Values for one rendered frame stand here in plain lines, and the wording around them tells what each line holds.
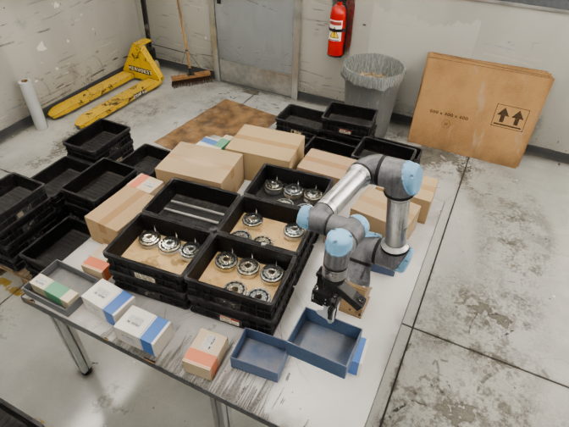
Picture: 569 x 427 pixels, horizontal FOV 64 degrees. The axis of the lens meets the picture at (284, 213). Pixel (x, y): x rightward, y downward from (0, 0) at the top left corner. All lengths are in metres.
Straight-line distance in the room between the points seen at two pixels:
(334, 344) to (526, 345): 1.84
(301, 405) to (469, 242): 2.20
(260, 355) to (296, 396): 0.22
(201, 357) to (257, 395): 0.26
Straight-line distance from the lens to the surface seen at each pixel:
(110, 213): 2.44
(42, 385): 2.97
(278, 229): 2.26
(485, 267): 3.53
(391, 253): 1.90
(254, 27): 5.21
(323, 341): 1.55
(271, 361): 1.94
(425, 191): 2.58
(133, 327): 2.01
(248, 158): 2.69
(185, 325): 2.07
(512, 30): 4.51
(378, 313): 2.13
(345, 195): 1.54
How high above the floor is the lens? 2.36
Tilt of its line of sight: 41 degrees down
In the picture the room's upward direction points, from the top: 1 degrees clockwise
